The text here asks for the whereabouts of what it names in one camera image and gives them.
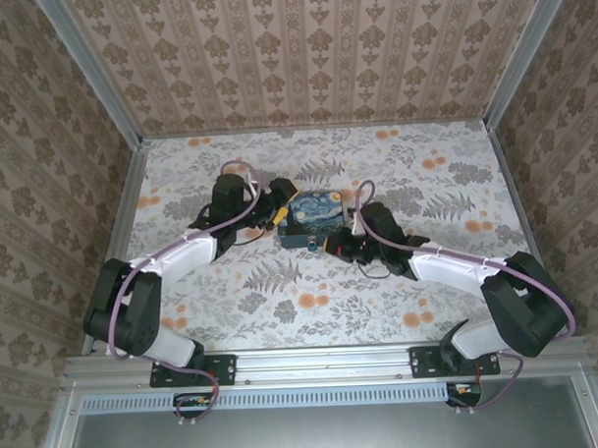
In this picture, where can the small padlock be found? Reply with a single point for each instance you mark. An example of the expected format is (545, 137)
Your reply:
(311, 243)

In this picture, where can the starry night printed tin box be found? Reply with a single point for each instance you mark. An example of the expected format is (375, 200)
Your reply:
(316, 213)

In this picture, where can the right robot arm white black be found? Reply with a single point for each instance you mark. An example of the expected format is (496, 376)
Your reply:
(448, 268)

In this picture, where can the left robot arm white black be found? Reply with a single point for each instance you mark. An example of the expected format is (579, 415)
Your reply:
(182, 250)

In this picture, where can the grey metal panel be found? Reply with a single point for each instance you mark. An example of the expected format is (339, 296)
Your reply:
(336, 431)

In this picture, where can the small black electronics board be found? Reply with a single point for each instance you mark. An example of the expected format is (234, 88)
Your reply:
(464, 392)
(194, 403)

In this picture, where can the aluminium side frame rail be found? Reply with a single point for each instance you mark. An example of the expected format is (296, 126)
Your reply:
(525, 216)
(124, 220)

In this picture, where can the aluminium front frame rail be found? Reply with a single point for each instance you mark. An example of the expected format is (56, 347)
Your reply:
(323, 363)

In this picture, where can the aluminium frame post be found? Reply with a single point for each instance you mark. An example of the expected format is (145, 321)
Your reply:
(519, 59)
(97, 78)

